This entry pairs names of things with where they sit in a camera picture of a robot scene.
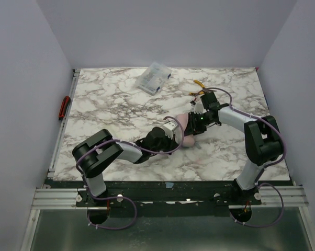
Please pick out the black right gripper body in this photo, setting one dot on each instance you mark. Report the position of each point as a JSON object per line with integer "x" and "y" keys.
{"x": 191, "y": 125}

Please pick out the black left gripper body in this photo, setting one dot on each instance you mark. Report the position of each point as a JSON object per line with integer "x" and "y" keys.
{"x": 170, "y": 141}

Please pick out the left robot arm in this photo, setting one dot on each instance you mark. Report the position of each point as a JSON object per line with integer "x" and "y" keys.
{"x": 96, "y": 153}

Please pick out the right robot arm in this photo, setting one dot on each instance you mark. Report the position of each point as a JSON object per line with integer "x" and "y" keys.
{"x": 263, "y": 141}

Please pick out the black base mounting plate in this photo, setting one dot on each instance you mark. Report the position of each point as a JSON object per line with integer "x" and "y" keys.
{"x": 153, "y": 199}

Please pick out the clear plastic organizer box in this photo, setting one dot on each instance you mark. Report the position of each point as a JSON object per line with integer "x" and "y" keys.
{"x": 153, "y": 78}

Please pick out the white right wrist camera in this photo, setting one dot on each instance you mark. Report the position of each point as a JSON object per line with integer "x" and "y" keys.
{"x": 198, "y": 107}

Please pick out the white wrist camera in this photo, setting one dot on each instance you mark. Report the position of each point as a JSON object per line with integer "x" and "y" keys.
{"x": 169, "y": 128}
{"x": 198, "y": 107}

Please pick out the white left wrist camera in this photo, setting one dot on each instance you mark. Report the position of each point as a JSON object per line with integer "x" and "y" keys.
{"x": 169, "y": 128}

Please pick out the red black handled tool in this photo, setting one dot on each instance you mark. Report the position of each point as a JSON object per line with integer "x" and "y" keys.
{"x": 64, "y": 106}

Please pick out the aluminium frame rail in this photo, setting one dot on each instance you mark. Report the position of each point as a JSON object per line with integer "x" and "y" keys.
{"x": 54, "y": 199}

